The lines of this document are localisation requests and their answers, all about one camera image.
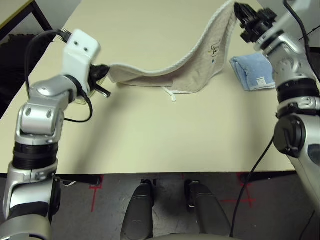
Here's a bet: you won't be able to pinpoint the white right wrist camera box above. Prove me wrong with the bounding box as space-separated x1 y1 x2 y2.
253 0 315 51

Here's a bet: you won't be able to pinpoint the black foam floor mats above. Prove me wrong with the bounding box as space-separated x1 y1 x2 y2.
0 33 51 118

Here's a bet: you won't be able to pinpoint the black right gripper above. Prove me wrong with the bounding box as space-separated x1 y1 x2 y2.
233 2 278 43

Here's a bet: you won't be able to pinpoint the blue folded towel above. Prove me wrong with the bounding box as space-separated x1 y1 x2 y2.
229 52 277 92

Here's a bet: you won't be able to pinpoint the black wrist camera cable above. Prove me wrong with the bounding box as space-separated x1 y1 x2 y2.
228 0 313 237
24 29 95 123

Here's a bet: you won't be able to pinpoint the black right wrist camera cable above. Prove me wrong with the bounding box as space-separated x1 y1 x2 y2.
228 0 313 237

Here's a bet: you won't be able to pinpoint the grey robot left leg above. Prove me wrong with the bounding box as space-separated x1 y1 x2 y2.
121 179 154 240

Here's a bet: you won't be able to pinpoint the black left wrist camera cable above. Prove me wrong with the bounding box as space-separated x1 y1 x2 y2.
24 29 95 123

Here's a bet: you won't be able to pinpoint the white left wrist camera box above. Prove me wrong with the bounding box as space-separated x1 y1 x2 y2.
62 28 102 95

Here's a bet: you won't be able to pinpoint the grey robot torso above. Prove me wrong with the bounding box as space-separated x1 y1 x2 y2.
149 232 238 240

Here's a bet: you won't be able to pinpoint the beige towel with white trim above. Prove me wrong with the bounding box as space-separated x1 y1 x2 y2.
107 0 238 103

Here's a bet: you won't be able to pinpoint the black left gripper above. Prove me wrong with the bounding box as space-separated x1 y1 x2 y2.
88 63 112 99

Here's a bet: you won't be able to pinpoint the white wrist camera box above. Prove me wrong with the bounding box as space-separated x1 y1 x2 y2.
253 0 315 51
62 28 102 95

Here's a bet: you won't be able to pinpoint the wooden side table black frame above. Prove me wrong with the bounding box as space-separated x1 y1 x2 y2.
0 0 55 46

